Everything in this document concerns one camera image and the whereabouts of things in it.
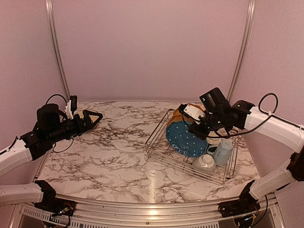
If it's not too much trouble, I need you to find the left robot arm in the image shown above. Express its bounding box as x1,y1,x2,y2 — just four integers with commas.
0,104,103,211

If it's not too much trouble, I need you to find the pale green bowl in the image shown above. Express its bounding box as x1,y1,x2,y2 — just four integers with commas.
192,154,216,173

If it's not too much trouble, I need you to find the right aluminium frame post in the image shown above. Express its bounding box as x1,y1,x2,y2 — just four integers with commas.
227,0,256,102

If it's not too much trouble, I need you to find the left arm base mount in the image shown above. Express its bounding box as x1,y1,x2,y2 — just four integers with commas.
34,198,76,217

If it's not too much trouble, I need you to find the light blue mug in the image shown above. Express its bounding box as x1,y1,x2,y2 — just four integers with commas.
206,139,233,166

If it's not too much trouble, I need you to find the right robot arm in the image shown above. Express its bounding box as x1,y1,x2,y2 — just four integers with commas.
181,87,304,213

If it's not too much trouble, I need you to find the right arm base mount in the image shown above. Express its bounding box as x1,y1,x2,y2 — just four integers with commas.
218,199,260,218

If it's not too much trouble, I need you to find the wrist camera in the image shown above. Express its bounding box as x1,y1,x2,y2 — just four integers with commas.
65,95,77,119
178,104,205,124

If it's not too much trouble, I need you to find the metal wire dish rack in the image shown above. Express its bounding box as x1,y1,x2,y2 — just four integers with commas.
144,109,241,185

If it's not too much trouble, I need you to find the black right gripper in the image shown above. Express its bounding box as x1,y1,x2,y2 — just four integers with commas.
189,109,226,140

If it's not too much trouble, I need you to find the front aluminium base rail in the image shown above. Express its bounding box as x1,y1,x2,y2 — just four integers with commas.
14,190,285,228

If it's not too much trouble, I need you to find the dark teal mug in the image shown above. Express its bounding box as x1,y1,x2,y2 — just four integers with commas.
206,138,222,152

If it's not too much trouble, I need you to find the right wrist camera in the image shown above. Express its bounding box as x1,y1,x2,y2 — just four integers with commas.
178,104,205,124

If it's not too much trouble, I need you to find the aluminium frame post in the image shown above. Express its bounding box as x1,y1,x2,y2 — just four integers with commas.
227,0,256,102
45,0,70,98

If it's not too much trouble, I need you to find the blue polka dot plate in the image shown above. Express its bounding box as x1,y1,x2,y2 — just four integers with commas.
166,121,208,157

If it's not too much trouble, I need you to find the cream floral plate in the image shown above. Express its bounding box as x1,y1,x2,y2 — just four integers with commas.
74,110,103,131

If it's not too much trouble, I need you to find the left aluminium frame post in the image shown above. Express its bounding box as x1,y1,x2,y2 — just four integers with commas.
45,0,70,98

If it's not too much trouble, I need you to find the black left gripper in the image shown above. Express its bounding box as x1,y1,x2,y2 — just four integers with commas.
47,110,103,144

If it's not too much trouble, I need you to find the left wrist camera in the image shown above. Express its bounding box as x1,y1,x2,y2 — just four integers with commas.
65,95,77,119

